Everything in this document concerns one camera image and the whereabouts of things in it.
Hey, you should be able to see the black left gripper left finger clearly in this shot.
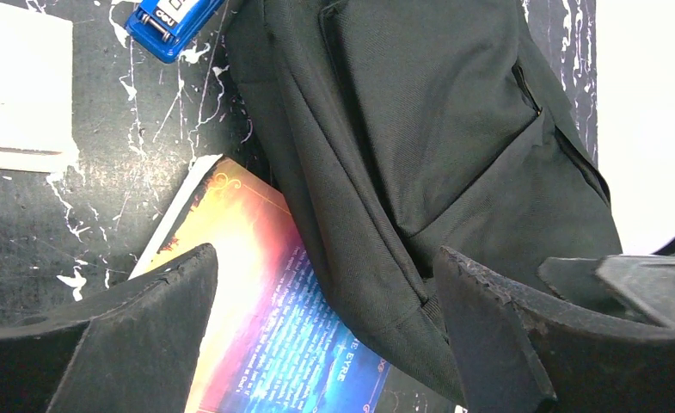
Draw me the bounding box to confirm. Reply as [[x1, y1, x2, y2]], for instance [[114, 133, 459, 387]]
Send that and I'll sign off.
[[0, 243, 218, 412]]

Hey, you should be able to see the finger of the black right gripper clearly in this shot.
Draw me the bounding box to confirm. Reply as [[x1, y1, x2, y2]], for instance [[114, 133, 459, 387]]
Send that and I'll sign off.
[[596, 238, 675, 330], [537, 256, 652, 319]]

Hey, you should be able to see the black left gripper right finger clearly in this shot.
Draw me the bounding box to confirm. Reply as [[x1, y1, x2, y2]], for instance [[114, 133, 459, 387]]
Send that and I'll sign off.
[[434, 248, 675, 412]]

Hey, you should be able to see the black student backpack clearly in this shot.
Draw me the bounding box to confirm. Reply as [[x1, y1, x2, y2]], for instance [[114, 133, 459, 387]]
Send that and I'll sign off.
[[225, 1, 622, 404]]

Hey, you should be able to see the blue orange paperback book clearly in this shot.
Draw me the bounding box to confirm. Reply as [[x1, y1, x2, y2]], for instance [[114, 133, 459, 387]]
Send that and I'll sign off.
[[129, 153, 457, 413]]

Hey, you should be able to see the small wooden block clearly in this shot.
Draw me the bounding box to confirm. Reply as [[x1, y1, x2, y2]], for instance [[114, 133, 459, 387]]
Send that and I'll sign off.
[[0, 2, 79, 173]]

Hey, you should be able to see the blue stapler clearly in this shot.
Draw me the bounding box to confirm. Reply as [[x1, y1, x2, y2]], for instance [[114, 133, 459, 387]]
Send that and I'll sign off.
[[125, 0, 224, 64]]

